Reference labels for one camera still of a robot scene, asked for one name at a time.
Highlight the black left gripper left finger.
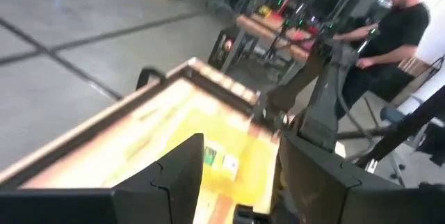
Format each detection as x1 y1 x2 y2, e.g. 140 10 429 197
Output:
111 132 205 224

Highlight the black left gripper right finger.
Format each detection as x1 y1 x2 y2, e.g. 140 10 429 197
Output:
274 130 362 224

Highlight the yellow carded calculator pack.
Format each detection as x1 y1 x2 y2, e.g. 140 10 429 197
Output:
202 139 241 180

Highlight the yellow translucent plastic bin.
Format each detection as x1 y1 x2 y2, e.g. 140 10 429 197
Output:
163 107 281 216

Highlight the office chair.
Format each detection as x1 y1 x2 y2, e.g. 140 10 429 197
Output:
363 56 432 187

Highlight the black computer red light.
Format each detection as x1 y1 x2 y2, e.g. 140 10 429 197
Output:
207 25 252 74

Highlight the wooden background robot table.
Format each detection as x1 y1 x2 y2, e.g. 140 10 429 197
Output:
236 12 314 62

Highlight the person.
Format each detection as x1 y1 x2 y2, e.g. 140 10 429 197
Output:
332 0 432 120

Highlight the black rig post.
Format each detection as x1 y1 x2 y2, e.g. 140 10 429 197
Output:
354 84 445 170

